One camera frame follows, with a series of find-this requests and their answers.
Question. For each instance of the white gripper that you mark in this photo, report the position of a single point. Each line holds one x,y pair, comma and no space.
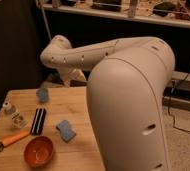
69,74

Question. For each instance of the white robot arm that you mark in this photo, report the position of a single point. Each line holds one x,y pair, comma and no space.
124,96

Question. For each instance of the blue sponge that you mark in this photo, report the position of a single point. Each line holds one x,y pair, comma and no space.
66,132

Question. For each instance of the metal pole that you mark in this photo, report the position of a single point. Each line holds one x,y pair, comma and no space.
45,20

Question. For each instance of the blue cup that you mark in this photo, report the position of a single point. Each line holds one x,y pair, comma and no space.
42,94

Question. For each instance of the small clear bottle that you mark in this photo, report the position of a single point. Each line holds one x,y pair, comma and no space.
17,119

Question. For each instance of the black white striped eraser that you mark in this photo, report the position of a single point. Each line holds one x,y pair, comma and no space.
38,121

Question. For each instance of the white shelf ledge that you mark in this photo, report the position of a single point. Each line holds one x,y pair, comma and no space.
120,16

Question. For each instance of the orange handled brush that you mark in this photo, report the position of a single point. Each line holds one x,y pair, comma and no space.
5,142

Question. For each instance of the orange bowl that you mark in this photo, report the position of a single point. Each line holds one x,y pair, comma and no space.
38,152

